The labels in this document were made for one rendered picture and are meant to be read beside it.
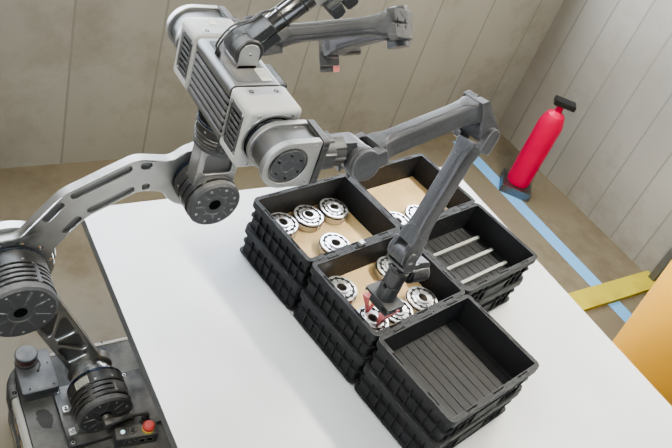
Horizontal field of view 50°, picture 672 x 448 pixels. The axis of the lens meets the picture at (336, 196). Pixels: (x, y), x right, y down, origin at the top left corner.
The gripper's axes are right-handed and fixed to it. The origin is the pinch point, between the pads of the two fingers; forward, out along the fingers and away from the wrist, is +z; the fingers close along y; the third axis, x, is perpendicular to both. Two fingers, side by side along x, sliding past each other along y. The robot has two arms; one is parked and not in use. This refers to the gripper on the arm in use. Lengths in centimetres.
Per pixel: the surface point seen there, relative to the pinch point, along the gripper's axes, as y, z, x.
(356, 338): -2.5, 3.2, 7.4
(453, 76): 152, 37, -228
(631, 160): 45, 30, -277
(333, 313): 7.8, 3.7, 7.6
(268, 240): 40.5, 4.7, 7.9
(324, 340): 6.7, 14.8, 7.1
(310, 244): 35.0, 5.6, -5.5
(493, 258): 4, 3, -66
